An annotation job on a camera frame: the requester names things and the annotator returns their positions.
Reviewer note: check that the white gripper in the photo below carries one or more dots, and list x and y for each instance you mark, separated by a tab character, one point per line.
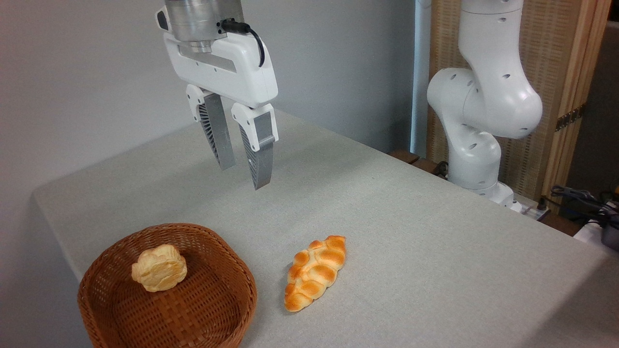
227	67

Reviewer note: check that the golden braided bread loaf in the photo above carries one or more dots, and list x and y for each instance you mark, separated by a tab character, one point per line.
314	273

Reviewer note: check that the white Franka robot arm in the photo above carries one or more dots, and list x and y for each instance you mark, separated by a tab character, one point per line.
488	101

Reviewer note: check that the pale round flaky bread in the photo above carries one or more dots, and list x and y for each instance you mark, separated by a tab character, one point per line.
159	268

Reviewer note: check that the brown woven wicker basket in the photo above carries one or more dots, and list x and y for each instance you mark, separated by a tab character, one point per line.
203	309

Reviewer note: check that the white vertical pole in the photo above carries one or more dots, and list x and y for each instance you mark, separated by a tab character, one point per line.
420	72

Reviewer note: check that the grey tablecloth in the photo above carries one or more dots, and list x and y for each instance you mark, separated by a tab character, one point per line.
411	241

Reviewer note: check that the metal screen hinge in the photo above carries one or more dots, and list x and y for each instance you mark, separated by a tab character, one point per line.
570	117

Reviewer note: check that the white flat object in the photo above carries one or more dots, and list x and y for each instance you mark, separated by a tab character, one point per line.
587	233

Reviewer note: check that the dark grey device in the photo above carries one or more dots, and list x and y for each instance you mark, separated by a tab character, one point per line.
611	234

